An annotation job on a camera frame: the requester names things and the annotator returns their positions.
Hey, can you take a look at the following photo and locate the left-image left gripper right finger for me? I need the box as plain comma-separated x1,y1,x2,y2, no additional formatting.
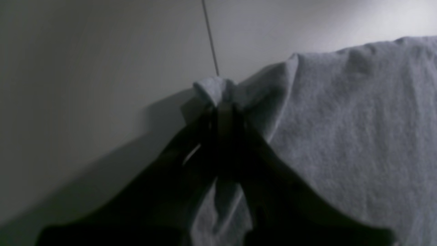
218,103,397,246

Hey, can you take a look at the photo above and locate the left-image left gripper left finger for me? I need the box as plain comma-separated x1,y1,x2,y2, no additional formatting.
36,106,217,246

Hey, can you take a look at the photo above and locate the grey T-shirt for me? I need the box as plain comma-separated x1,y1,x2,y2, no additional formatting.
193,36,437,246

